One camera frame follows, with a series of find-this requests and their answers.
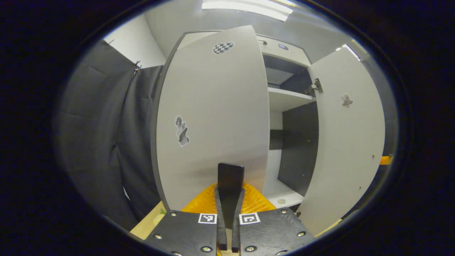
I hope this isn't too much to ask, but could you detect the grey double-door shoe cabinet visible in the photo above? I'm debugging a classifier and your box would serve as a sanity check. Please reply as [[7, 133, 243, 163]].
[[151, 25, 388, 237]]

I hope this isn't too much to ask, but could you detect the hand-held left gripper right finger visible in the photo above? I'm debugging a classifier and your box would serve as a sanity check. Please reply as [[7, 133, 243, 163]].
[[232, 183, 316, 256]]

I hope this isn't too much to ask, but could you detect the large ceiling light panel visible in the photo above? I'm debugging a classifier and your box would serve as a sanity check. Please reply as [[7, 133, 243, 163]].
[[202, 0, 294, 22]]

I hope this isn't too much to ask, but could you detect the grey cabinet door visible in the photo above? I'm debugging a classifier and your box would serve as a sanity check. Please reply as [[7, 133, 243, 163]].
[[297, 46, 387, 236], [156, 25, 271, 228]]

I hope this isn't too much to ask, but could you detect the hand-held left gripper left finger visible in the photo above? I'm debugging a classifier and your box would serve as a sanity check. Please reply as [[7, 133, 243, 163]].
[[144, 183, 229, 256]]

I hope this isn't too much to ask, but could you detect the black backdrop cloth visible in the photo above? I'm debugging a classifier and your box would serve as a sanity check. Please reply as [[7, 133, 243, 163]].
[[53, 39, 400, 231]]

